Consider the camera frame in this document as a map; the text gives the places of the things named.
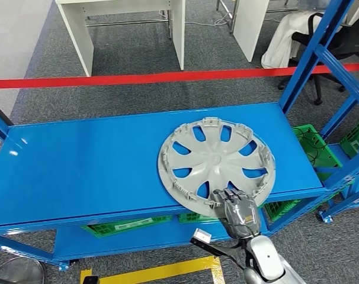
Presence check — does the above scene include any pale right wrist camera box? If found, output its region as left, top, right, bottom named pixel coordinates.
left=193, top=228, right=212, bottom=243

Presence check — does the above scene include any white desk with slanted panel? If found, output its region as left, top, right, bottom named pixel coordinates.
left=216, top=0, right=300, bottom=63

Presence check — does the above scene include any white desk with metal rail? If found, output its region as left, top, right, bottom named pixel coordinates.
left=55, top=0, right=186, bottom=78

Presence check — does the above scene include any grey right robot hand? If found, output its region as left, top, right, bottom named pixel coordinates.
left=210, top=188, right=261, bottom=240

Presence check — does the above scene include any black right camera bracket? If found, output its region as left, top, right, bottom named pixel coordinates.
left=190, top=237, right=249, bottom=271

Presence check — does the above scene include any blue metal shelf rack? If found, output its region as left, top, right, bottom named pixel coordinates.
left=0, top=0, right=359, bottom=272

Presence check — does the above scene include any white floor cable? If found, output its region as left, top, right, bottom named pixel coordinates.
left=159, top=8, right=235, bottom=27

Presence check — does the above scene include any green plastic crate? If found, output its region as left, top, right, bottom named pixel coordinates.
left=339, top=117, right=359, bottom=183
left=264, top=199, right=301, bottom=222
left=178, top=212, right=220, bottom=225

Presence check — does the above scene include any long red barrier belt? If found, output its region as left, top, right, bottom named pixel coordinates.
left=0, top=62, right=359, bottom=90

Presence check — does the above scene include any green crate with black cables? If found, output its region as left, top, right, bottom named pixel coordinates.
left=292, top=124, right=343, bottom=182

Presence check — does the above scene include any black office chair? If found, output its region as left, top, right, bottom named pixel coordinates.
left=277, top=11, right=359, bottom=106

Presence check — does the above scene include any grey plastic wheel cover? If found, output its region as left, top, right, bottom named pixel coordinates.
left=157, top=117, right=277, bottom=219

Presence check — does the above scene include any chrome stanchion with dome base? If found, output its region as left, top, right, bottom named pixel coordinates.
left=0, top=256, right=46, bottom=284

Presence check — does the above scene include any green crate with white label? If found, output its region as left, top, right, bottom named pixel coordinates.
left=82, top=215, right=173, bottom=238

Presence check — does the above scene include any white cloth on chair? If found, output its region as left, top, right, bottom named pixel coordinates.
left=261, top=9, right=343, bottom=69

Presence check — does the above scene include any yellow floor tape square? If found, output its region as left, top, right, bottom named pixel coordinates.
left=79, top=256, right=226, bottom=284

